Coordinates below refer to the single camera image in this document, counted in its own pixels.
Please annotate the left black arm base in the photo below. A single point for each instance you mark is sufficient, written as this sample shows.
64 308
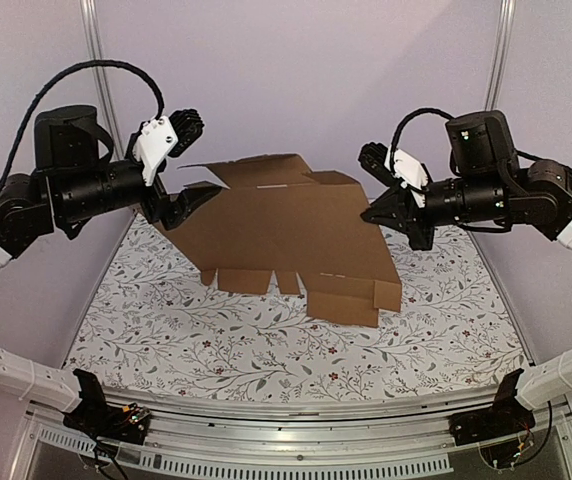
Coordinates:
95 418

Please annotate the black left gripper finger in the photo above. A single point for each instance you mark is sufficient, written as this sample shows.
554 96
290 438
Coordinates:
188 127
186 202

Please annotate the right aluminium frame post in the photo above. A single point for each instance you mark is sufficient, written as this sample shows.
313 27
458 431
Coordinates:
500 53

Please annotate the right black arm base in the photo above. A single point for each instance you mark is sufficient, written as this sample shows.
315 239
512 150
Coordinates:
505 416

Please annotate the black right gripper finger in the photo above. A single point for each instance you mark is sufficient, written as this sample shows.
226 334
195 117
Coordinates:
372 158
389 209

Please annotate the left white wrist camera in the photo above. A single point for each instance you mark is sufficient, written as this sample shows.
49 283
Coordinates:
153 143

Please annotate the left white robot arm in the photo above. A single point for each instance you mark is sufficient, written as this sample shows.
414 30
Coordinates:
68 140

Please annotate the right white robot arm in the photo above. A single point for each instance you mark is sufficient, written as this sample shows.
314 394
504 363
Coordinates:
539 196

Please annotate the floral patterned table mat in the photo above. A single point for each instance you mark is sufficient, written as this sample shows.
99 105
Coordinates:
153 326

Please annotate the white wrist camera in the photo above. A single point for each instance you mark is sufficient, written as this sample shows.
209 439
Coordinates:
153 143
412 174

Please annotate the left aluminium frame post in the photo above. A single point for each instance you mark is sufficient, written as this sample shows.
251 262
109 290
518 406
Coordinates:
90 21

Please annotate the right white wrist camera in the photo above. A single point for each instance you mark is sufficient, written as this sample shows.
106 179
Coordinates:
412 174

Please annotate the aluminium front rail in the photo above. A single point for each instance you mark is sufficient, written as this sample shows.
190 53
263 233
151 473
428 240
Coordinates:
406 438

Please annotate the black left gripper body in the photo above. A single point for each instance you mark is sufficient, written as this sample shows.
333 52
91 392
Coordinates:
83 193

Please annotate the aluminium frame post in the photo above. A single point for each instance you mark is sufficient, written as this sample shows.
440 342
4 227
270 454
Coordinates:
90 21
500 53

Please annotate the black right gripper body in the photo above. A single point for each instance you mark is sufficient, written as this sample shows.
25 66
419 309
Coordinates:
414 215

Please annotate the brown cardboard box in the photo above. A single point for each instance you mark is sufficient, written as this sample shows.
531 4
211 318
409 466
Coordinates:
276 219

